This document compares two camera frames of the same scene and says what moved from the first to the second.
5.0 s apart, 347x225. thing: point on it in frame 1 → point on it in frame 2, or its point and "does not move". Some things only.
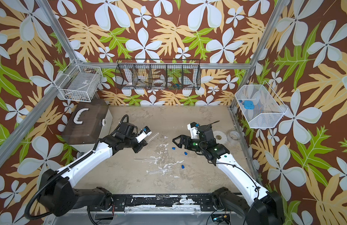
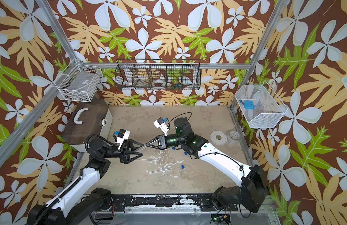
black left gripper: x=141 y=145 → x=124 y=155
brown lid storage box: x=88 y=122 does not move
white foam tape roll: x=223 y=139 does not move
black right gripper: x=189 y=139 → x=164 y=144
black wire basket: x=154 y=74 does not move
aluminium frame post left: x=60 y=36 does not move
